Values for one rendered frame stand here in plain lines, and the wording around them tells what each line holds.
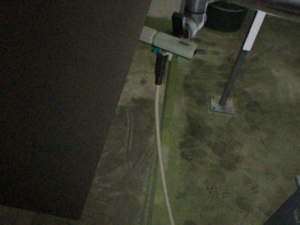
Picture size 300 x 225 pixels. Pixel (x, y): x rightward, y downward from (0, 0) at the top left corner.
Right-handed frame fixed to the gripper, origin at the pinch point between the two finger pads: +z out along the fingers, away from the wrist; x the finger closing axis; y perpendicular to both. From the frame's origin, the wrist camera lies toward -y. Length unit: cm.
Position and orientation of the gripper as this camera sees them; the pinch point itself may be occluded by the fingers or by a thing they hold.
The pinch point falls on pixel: (161, 49)
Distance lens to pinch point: 103.2
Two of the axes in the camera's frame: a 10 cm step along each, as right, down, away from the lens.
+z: -4.7, 6.0, -6.5
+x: -8.8, -4.0, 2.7
